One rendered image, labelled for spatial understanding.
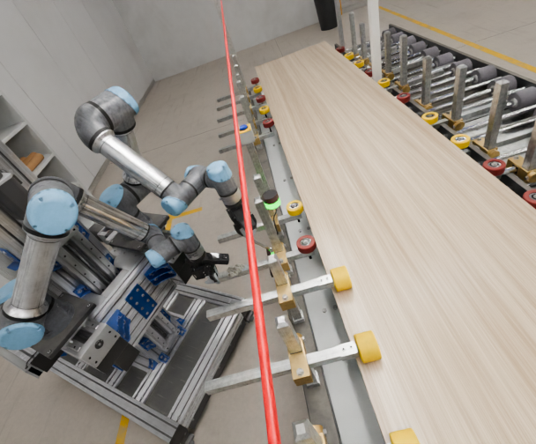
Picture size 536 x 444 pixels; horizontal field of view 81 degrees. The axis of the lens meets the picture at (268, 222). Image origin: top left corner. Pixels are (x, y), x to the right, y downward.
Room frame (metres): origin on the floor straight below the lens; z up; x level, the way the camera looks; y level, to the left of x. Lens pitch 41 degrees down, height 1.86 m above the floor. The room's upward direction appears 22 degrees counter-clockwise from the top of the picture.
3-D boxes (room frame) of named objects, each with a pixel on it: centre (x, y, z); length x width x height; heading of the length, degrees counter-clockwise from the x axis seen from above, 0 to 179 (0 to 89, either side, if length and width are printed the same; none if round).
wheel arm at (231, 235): (1.17, 0.05, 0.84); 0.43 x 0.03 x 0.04; 83
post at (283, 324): (0.46, 0.07, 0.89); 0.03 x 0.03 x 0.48; 83
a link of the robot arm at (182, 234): (0.95, 0.32, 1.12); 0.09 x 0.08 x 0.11; 110
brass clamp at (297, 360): (0.43, 0.07, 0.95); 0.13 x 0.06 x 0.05; 173
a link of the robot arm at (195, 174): (1.01, 0.17, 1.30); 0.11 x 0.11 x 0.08; 45
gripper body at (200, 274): (0.95, 0.33, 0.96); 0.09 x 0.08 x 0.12; 83
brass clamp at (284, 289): (0.68, 0.04, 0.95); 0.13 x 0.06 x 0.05; 173
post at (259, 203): (0.95, 0.00, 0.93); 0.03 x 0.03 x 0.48; 83
